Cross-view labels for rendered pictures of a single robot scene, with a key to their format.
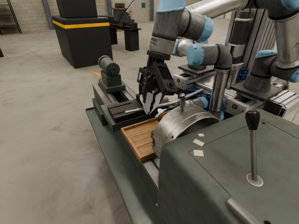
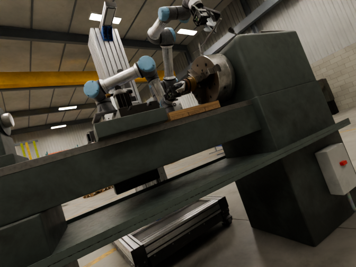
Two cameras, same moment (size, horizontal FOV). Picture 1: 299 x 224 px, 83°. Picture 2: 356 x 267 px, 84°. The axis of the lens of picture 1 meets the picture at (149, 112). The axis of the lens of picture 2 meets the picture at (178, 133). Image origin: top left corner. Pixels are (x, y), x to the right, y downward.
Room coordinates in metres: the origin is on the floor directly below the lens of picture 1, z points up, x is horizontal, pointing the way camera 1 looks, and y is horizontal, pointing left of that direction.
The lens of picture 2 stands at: (0.84, 1.11, 0.73)
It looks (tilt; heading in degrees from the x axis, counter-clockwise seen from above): 4 degrees up; 273
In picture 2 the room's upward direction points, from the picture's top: 19 degrees counter-clockwise
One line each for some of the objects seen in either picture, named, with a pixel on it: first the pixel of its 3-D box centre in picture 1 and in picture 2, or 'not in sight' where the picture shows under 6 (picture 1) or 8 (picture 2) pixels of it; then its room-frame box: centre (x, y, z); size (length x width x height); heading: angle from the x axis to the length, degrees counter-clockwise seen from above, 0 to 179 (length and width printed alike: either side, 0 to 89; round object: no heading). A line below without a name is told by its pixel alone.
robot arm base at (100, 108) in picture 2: (197, 61); (106, 109); (1.40, -0.40, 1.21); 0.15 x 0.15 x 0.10
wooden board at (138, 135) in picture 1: (155, 134); (181, 119); (0.86, -0.04, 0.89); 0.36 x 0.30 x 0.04; 118
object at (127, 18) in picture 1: (119, 24); not in sight; (7.82, 1.22, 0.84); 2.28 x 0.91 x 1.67; 43
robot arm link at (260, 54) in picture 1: (266, 62); (157, 87); (0.98, -0.68, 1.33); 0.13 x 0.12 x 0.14; 24
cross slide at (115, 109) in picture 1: (138, 106); (131, 121); (1.11, 0.08, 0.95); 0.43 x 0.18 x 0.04; 118
